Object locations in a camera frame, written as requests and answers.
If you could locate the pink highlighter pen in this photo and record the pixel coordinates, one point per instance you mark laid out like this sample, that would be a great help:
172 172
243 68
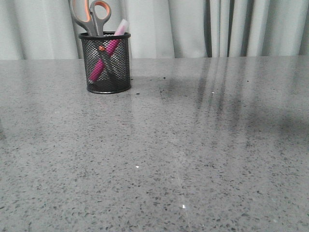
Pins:
105 62

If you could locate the grey orange scissors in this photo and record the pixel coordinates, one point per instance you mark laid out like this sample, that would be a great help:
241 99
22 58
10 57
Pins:
94 27

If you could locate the black mesh pen holder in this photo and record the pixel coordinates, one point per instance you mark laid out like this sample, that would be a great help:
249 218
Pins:
120 61

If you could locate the grey curtain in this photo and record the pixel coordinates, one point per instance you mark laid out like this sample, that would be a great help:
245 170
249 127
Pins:
43 29

